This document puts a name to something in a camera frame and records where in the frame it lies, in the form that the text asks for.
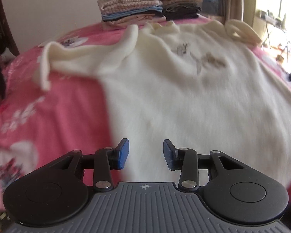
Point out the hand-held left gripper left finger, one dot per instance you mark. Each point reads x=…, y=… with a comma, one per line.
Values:
x=123, y=154

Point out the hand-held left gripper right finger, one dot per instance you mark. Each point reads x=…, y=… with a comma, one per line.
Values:
x=168, y=154

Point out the white fuzzy sweater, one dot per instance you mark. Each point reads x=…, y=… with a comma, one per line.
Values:
x=184, y=102

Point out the stack of dark folded clothes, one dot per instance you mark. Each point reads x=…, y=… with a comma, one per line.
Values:
x=181, y=4

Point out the stack of light folded clothes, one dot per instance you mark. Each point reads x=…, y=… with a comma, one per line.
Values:
x=131, y=9

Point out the folding table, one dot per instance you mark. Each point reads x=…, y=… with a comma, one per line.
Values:
x=271, y=21

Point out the pink floral blanket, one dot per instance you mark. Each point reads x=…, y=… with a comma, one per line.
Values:
x=63, y=114

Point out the beige curtain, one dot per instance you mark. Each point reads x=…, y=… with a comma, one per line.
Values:
x=234, y=2

